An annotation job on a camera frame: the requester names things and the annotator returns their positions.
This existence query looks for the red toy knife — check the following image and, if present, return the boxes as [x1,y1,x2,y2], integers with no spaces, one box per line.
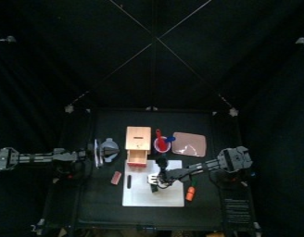
[154,129,164,146]

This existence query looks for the black frame pole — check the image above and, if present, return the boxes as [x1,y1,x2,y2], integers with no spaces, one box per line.
[148,0,157,109]

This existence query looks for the diagonal brace wire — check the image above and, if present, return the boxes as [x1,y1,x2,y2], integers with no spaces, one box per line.
[108,0,236,114]
[69,0,212,108]

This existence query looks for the grey bowl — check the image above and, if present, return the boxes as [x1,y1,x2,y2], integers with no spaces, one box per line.
[97,137,121,164]

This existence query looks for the wooden box with red drawer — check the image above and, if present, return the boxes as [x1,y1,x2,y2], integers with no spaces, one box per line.
[125,126,152,168]

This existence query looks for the pink rectangular plate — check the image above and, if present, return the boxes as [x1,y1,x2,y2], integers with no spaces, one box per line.
[172,131,208,157]

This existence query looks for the orange toy carrot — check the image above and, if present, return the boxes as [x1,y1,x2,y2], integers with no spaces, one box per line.
[184,180,197,202]

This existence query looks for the red and white toy block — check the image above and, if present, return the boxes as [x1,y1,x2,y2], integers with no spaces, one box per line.
[109,170,122,186]

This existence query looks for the printed label sticker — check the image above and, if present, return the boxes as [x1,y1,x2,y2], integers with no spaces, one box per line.
[222,198,250,226]

